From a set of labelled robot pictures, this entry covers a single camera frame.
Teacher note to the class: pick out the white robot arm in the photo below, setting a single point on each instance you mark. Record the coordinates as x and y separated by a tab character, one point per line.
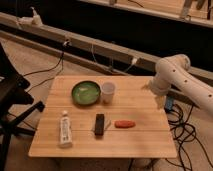
173	70

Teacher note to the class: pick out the orange red pepper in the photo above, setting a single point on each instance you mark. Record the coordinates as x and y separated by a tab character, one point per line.
124	124

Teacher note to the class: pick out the blue box on floor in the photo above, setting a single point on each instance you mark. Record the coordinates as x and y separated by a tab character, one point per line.
168	104

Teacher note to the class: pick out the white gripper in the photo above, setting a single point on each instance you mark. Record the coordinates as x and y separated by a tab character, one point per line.
160	88

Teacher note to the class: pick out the wooden table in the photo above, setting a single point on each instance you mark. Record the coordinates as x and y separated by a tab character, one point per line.
149	138

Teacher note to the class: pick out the black rectangular remote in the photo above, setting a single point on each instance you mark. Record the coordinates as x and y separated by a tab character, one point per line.
99	124

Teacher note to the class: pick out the black office chair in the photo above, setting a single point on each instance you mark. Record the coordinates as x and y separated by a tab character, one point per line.
13	91

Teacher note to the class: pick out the white tube with cap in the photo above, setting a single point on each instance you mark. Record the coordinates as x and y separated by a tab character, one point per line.
65	130

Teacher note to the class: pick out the green ceramic bowl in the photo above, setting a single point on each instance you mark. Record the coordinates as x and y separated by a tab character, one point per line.
85	93

